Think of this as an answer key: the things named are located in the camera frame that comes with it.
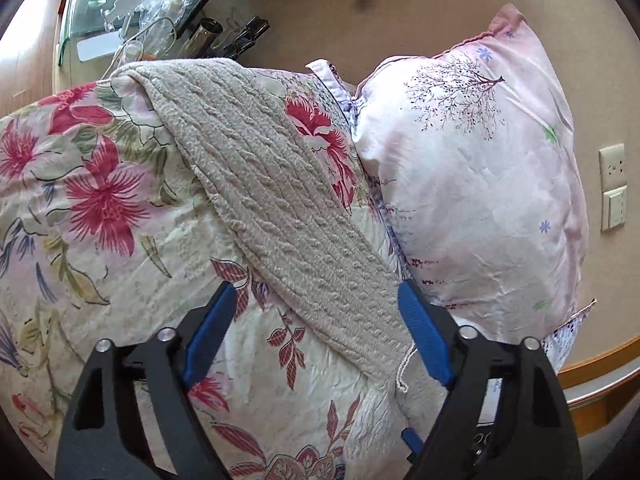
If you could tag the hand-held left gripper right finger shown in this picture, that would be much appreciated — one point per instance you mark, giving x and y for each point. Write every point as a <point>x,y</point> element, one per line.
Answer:
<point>425,335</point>

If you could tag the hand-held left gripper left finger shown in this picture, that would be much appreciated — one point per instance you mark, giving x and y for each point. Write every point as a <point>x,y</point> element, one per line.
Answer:
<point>215,330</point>

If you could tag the floral bed blanket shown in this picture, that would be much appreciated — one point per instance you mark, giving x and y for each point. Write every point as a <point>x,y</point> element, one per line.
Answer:
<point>100,260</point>

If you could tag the pale pink floral pillow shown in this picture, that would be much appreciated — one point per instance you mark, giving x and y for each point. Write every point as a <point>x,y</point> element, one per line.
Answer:
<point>475,185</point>

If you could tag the lavender print pillow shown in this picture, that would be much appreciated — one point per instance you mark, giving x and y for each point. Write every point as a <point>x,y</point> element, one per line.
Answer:
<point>325,77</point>

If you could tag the metal tube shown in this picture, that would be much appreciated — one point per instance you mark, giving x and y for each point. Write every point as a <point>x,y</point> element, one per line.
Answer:
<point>206,35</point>

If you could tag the black metal tube items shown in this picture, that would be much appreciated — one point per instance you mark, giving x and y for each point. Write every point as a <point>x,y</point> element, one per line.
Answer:
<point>246,35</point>

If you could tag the white oblong plastic piece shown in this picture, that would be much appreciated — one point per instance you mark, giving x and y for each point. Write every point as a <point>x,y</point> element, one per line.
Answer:
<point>99,46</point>

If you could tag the crumpled clear plastic bag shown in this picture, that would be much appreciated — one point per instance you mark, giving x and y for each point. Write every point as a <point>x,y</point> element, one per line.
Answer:
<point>172,5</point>

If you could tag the white plastic paddle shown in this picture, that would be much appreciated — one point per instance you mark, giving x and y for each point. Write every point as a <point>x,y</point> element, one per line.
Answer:
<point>124,4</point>

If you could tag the wooden bed frame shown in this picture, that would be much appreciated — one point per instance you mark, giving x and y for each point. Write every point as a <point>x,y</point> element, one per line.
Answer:
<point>600,372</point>

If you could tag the beige wall switch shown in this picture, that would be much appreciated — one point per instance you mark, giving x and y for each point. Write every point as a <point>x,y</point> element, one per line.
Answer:
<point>614,209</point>

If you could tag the beige wall socket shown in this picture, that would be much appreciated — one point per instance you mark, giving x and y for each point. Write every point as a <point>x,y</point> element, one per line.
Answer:
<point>612,165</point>

